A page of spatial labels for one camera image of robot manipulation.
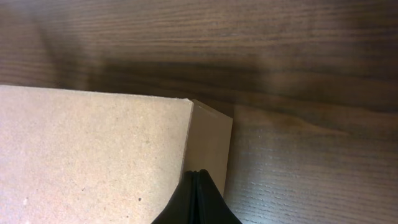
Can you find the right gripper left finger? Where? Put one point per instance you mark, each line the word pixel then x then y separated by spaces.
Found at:
pixel 179 209

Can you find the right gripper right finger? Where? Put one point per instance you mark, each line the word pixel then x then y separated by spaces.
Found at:
pixel 211 206

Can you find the brown cardboard box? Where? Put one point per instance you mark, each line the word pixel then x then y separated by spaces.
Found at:
pixel 72 156

